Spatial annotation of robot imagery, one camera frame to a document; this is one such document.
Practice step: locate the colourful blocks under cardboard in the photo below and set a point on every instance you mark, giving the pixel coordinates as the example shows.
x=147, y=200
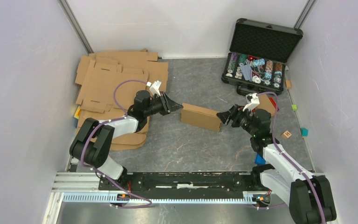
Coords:
x=76, y=116

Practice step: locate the brown cardboard box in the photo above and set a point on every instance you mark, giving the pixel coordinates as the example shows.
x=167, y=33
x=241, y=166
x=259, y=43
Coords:
x=200, y=117
x=265, y=103

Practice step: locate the wooden letter cube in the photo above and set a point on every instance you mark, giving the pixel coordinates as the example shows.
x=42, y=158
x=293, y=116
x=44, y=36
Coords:
x=286, y=135

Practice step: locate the red flat block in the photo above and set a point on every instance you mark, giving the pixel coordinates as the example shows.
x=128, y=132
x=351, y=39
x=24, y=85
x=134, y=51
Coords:
x=274, y=103

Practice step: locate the small wooden block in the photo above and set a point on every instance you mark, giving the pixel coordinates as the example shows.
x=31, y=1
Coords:
x=288, y=84

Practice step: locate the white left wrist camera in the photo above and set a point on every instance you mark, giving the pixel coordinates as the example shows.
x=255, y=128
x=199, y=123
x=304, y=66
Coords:
x=154, y=88

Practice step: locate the blue block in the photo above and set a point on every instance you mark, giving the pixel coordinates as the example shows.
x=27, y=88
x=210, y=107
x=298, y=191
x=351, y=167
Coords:
x=259, y=160

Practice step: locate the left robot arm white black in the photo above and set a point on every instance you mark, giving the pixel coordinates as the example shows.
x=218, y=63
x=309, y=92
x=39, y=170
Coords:
x=91, y=145

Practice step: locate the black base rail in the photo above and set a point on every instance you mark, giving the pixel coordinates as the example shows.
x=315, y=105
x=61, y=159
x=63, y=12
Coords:
x=184, y=185

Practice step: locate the black poker chip case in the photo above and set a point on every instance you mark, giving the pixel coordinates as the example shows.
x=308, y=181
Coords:
x=258, y=55

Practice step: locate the stack of flat cardboard sheets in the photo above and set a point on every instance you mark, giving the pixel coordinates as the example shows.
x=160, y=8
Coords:
x=109, y=81

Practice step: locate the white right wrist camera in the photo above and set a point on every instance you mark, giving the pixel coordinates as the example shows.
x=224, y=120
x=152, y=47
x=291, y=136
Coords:
x=252, y=102

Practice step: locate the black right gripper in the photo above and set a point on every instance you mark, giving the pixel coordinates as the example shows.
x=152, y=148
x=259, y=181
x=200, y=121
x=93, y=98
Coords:
x=235, y=112

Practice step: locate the teal cube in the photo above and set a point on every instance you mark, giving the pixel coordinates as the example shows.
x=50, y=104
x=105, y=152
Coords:
x=304, y=131

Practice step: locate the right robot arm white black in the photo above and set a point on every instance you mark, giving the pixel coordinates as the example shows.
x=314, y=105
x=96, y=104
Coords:
x=307, y=195

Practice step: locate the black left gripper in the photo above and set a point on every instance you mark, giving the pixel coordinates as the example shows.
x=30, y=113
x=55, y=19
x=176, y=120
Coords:
x=168, y=105

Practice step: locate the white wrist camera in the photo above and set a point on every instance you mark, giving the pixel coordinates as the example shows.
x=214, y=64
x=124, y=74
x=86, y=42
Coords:
x=154, y=88
x=252, y=102

